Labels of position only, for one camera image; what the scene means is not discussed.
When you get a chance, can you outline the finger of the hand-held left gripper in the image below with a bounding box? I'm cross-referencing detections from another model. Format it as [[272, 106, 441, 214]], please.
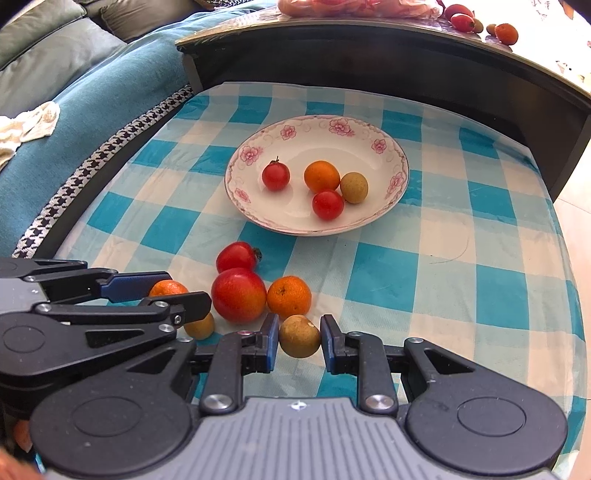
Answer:
[[36, 291, 213, 358], [0, 257, 172, 305]]

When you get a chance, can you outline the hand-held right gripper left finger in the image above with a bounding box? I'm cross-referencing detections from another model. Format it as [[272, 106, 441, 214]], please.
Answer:
[[115, 313, 281, 415]]

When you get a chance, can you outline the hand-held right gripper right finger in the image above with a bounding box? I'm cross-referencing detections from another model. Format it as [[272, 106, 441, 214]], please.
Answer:
[[320, 314, 481, 415]]

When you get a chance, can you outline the tan longan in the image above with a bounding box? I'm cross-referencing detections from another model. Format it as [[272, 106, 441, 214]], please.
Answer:
[[340, 172, 369, 204], [183, 311, 216, 341], [279, 315, 322, 358]]

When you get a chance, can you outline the orange mandarin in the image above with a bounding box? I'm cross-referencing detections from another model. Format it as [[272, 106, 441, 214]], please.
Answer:
[[494, 23, 519, 46], [303, 160, 341, 195], [148, 280, 190, 298], [267, 275, 312, 320]]

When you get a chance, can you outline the large red apple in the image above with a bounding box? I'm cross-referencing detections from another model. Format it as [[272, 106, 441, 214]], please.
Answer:
[[211, 268, 268, 324]]

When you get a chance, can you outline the small red tomato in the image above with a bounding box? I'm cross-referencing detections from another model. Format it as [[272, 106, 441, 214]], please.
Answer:
[[312, 189, 345, 221], [262, 157, 291, 192], [216, 241, 263, 274]]

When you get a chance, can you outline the white floral plate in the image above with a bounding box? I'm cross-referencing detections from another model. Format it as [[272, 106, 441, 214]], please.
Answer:
[[224, 114, 410, 237]]

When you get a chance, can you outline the blue checkered tablecloth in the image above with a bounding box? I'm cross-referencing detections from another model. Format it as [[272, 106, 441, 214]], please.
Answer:
[[53, 82, 587, 480]]

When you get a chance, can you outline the cream knitted cloth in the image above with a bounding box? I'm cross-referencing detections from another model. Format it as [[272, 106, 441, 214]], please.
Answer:
[[0, 102, 62, 169]]

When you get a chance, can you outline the teal blanket with houndstooth border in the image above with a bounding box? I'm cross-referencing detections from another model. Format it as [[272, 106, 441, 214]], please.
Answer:
[[0, 2, 278, 259]]

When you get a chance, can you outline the grey-blue cushion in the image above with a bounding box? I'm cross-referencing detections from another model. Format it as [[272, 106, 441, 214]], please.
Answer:
[[0, 21, 127, 118]]

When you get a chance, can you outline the grey sofa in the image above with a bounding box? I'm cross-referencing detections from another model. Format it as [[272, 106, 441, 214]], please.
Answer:
[[88, 0, 218, 44]]

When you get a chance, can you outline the teal cushion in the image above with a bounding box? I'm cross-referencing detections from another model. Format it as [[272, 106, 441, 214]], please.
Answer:
[[0, 0, 88, 70]]

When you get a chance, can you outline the dark wooden table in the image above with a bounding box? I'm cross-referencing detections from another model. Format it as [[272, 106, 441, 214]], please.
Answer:
[[175, 7, 591, 204]]

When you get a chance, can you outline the clear plastic bag of fruit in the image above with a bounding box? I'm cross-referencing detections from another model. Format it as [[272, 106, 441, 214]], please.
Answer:
[[277, 0, 444, 20]]

